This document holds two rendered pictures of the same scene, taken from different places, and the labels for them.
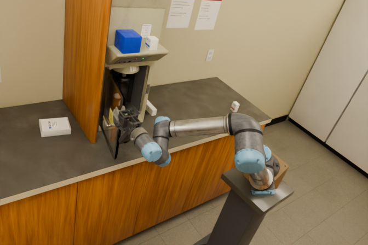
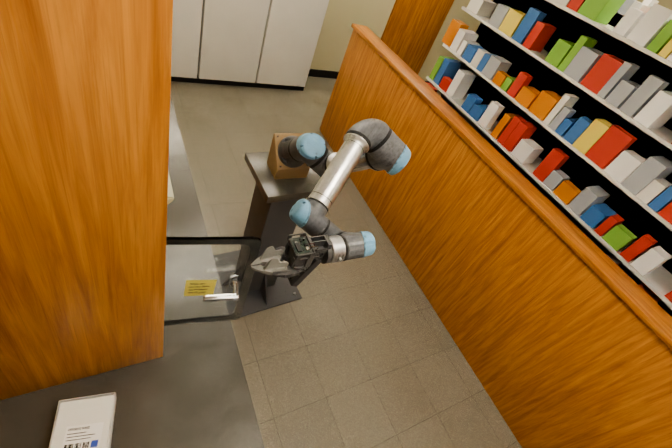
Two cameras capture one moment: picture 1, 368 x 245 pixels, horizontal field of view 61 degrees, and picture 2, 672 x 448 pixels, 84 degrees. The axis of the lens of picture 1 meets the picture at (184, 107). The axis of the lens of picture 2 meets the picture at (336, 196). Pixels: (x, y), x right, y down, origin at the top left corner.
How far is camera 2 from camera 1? 1.38 m
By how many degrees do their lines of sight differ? 68
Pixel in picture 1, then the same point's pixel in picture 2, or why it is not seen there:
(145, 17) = not seen: hidden behind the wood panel
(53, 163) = (206, 432)
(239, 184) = (287, 190)
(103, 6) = (162, 131)
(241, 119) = (374, 129)
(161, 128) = (320, 216)
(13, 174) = not seen: outside the picture
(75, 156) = (194, 388)
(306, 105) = not seen: hidden behind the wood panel
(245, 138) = (394, 144)
